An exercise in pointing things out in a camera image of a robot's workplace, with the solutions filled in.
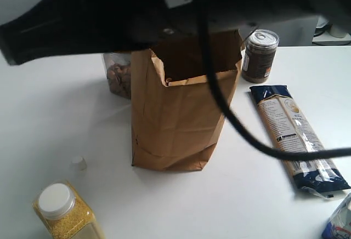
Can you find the brown paper bag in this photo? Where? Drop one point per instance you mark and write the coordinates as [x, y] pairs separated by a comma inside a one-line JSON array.
[[176, 123]]

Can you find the white cap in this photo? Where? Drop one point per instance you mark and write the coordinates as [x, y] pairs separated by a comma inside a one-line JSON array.
[[78, 163]]

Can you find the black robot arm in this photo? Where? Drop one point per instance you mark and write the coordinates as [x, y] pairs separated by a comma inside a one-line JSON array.
[[70, 27]]

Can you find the nut jar with gold lid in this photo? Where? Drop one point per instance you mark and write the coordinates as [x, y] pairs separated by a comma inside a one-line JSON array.
[[118, 73]]

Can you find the dark can with pull tab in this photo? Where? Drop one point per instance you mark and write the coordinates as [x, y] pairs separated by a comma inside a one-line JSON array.
[[260, 50]]

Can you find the blue spaghetti pasta packet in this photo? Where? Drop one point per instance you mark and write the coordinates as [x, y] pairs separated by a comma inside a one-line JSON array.
[[291, 132]]

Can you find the yellow grain jar white lid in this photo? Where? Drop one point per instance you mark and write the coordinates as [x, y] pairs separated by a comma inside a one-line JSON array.
[[65, 214]]

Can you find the white cylinder in background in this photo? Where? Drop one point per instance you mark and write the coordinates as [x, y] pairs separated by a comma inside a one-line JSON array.
[[337, 31]]

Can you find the blue white plastic packet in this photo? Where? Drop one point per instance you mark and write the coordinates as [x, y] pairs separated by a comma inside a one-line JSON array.
[[338, 225]]

